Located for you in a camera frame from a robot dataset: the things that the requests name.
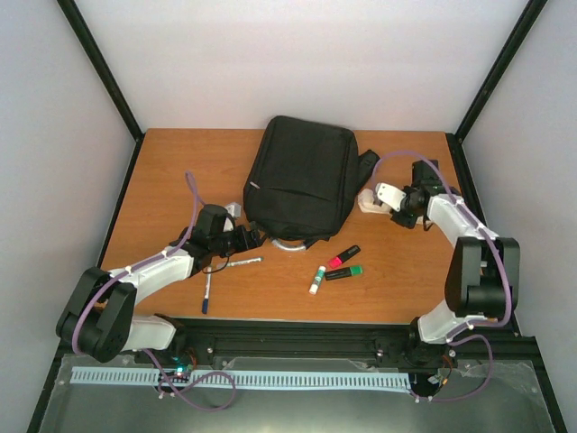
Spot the left black frame post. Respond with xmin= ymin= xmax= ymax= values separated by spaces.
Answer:
xmin=56 ymin=0 xmax=145 ymax=142

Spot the right black frame post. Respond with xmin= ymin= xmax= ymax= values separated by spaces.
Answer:
xmin=453 ymin=0 xmax=549 ymax=139

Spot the white green glue stick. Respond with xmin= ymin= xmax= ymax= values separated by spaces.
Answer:
xmin=308 ymin=265 xmax=326 ymax=295

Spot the black student backpack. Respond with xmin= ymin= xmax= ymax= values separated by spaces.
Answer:
xmin=243 ymin=115 xmax=380 ymax=251

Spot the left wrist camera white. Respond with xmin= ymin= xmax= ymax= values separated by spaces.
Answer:
xmin=225 ymin=202 xmax=242 ymax=219

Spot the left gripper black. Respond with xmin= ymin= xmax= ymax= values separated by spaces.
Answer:
xmin=211 ymin=222 xmax=270 ymax=258

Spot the green highlighter marker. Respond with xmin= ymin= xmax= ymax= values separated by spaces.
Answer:
xmin=325 ymin=265 xmax=363 ymax=281

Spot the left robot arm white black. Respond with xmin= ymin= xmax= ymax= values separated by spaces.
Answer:
xmin=56 ymin=204 xmax=263 ymax=364

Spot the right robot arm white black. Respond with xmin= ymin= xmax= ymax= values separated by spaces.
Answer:
xmin=391 ymin=160 xmax=520 ymax=364

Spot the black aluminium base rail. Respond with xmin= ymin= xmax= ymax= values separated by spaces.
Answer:
xmin=77 ymin=315 xmax=540 ymax=373

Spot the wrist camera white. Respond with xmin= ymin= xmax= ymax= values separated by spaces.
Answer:
xmin=225 ymin=202 xmax=242 ymax=219
xmin=374 ymin=182 xmax=407 ymax=212

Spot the pink highlighter marker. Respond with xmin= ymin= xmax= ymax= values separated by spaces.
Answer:
xmin=328 ymin=244 xmax=361 ymax=270

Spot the black frame post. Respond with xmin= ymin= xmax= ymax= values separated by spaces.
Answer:
xmin=56 ymin=0 xmax=145 ymax=142
xmin=453 ymin=0 xmax=549 ymax=139

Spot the blue whiteboard marker pen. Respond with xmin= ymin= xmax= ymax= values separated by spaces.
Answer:
xmin=201 ymin=272 xmax=212 ymax=315

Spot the light blue cable duct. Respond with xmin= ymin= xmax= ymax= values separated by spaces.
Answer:
xmin=69 ymin=366 xmax=411 ymax=393

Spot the clear silver pen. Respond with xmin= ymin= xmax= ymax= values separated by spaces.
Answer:
xmin=226 ymin=257 xmax=264 ymax=267

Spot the beige ribbed pencil pouch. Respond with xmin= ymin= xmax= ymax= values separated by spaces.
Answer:
xmin=357 ymin=189 xmax=391 ymax=215

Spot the green lit circuit board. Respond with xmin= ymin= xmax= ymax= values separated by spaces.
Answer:
xmin=174 ymin=356 xmax=197 ymax=379

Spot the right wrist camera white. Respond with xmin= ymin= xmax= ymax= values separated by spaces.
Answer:
xmin=374 ymin=182 xmax=407 ymax=212

